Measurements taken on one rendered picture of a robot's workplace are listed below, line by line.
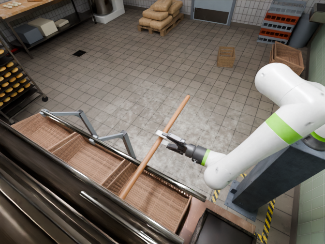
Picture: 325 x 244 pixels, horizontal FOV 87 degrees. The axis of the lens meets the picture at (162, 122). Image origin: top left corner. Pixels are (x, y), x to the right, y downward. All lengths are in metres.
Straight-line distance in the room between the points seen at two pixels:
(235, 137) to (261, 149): 1.88
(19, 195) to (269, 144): 0.68
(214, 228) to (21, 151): 1.03
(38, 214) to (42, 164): 0.50
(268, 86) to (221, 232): 0.80
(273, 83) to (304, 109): 0.14
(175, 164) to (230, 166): 1.52
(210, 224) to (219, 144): 1.47
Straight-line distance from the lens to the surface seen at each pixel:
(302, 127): 0.69
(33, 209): 0.36
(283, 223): 2.33
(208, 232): 1.15
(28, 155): 0.91
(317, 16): 4.16
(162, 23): 4.84
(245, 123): 2.79
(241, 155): 0.73
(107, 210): 0.60
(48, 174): 0.81
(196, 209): 1.48
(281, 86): 0.72
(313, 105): 0.68
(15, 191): 0.40
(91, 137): 1.12
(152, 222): 0.60
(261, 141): 0.70
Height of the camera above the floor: 2.02
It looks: 51 degrees down
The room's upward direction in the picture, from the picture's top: 4 degrees counter-clockwise
